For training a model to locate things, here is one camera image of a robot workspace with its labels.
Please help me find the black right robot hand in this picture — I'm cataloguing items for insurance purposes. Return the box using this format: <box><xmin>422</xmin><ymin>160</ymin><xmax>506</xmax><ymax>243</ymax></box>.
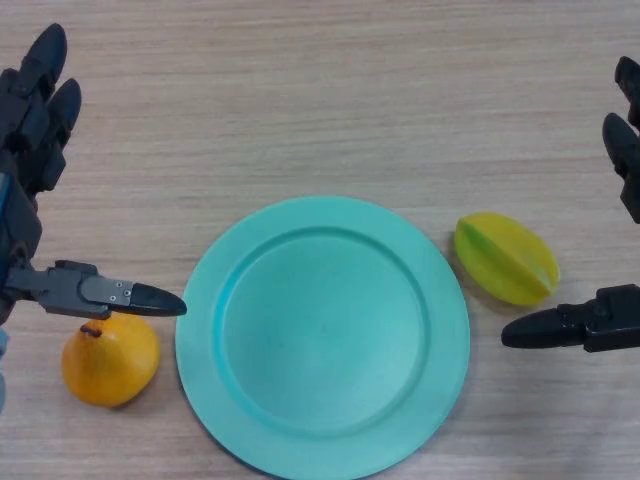
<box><xmin>500</xmin><ymin>55</ymin><xmax>640</xmax><ymax>354</ymax></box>

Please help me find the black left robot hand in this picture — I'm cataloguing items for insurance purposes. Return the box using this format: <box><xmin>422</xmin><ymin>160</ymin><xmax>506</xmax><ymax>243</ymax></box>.
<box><xmin>0</xmin><ymin>23</ymin><xmax>188</xmax><ymax>331</ymax></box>

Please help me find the yellow green starfruit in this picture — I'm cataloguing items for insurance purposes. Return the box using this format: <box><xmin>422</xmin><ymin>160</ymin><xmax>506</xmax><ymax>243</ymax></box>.
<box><xmin>453</xmin><ymin>211</ymin><xmax>561</xmax><ymax>307</ymax></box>

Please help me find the teal round plate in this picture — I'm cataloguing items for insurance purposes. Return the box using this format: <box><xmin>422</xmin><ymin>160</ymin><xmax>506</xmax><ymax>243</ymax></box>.
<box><xmin>174</xmin><ymin>195</ymin><xmax>472</xmax><ymax>480</ymax></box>

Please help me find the orange yellow pear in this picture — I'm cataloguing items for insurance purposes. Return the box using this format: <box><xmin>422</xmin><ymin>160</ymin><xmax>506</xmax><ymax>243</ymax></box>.
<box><xmin>60</xmin><ymin>313</ymin><xmax>162</xmax><ymax>409</ymax></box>

